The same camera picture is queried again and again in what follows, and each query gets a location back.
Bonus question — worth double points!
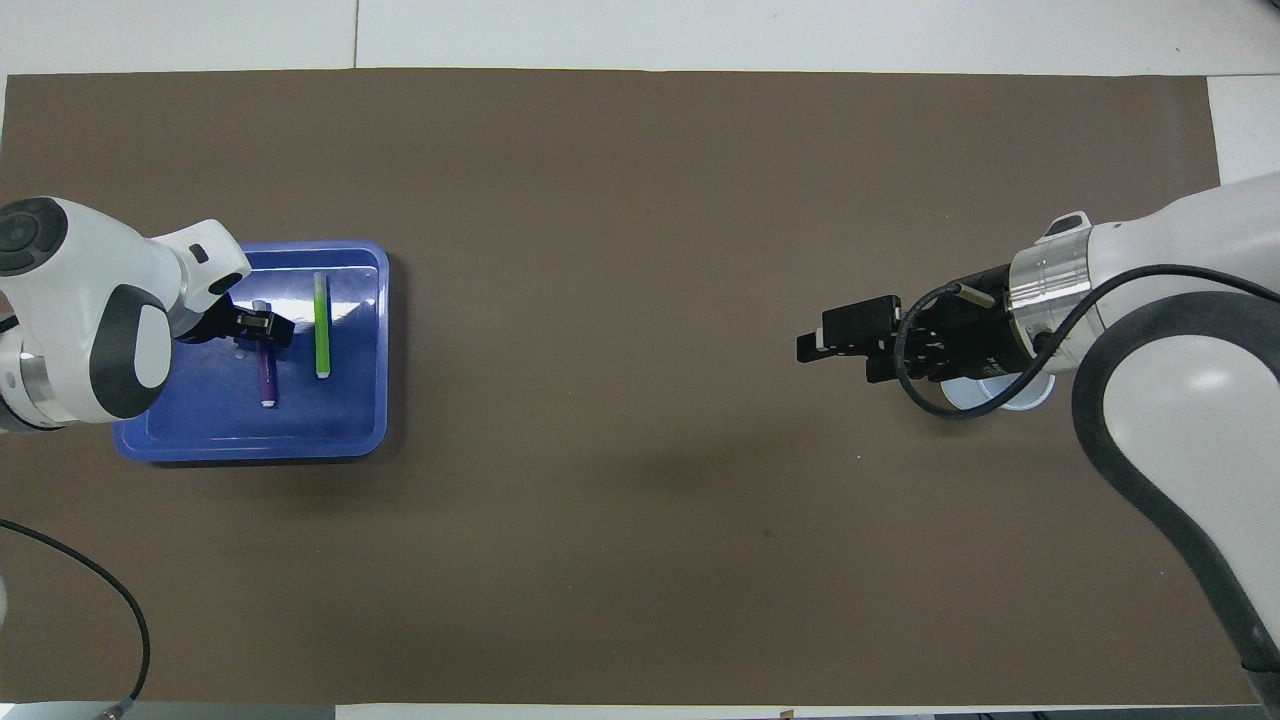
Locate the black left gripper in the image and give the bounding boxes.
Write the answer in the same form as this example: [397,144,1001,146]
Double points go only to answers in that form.
[176,296,297,350]

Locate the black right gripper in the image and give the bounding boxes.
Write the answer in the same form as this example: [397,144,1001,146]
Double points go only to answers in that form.
[796,261,1037,388]

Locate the purple pen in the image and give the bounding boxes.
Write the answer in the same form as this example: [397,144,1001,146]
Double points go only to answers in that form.
[251,299,278,408]

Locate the green pen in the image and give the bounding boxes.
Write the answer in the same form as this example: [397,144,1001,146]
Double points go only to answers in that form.
[312,271,333,380]

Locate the blue plastic tray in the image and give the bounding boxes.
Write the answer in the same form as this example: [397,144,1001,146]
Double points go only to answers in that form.
[112,239,390,463]

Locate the translucent plastic cup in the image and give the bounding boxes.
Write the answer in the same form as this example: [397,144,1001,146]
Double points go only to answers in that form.
[940,374,1057,414]

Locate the brown table mat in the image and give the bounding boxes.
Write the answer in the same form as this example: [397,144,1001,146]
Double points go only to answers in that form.
[0,67,1276,707]

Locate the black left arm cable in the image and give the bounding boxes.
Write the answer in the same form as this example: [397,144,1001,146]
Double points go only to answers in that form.
[0,517,152,720]

